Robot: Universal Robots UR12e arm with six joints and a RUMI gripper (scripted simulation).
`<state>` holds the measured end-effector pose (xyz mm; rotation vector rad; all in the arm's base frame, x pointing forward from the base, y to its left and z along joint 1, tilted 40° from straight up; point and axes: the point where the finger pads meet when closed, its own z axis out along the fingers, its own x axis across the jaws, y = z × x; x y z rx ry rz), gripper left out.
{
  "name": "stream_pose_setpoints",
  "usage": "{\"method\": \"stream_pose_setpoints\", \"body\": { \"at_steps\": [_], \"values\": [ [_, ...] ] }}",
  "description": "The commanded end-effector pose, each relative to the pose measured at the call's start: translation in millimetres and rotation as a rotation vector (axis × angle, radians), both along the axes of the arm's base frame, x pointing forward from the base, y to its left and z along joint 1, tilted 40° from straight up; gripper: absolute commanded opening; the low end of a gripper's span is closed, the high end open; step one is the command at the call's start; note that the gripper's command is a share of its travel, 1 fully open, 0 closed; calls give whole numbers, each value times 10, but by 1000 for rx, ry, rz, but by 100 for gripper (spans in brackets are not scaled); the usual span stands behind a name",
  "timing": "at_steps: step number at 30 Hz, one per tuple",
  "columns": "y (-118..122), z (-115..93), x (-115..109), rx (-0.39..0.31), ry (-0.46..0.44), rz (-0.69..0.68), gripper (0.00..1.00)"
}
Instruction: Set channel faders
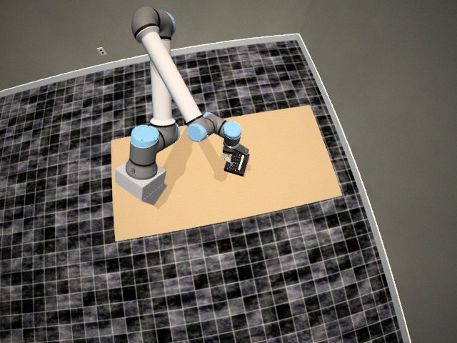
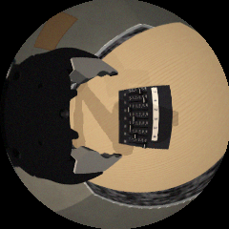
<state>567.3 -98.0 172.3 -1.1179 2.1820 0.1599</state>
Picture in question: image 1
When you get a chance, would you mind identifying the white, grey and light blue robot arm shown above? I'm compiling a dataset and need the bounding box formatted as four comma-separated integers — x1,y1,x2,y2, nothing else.
126,6,249,180

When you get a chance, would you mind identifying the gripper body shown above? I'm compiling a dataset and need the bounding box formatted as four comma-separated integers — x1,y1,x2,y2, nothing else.
223,142,236,155

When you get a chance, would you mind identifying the black lighting desk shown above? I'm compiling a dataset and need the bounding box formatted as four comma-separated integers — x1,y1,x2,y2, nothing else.
224,152,250,177

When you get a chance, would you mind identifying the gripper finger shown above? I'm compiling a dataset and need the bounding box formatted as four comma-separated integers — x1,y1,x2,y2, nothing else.
225,154,235,166

